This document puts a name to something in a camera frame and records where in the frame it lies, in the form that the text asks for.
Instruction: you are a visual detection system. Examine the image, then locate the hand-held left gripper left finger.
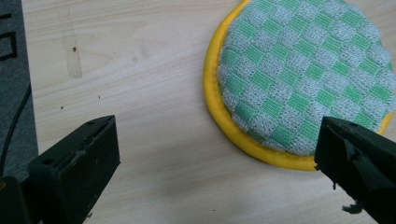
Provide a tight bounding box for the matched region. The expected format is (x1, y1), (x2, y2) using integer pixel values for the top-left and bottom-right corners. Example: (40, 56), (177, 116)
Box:
(27, 114), (121, 224)

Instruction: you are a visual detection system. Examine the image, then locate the round yellow checkered scrubbing pad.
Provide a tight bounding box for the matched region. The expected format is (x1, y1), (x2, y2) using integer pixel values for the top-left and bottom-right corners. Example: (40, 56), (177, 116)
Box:
(202, 0), (396, 172)

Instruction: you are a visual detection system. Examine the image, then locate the black cable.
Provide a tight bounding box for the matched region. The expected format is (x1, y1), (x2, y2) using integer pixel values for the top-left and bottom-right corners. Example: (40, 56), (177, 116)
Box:
(0, 83), (33, 175)

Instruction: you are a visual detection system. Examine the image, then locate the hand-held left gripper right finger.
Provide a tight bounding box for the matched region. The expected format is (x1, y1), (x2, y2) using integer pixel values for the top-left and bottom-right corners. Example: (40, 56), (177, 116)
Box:
(313, 116), (396, 224)

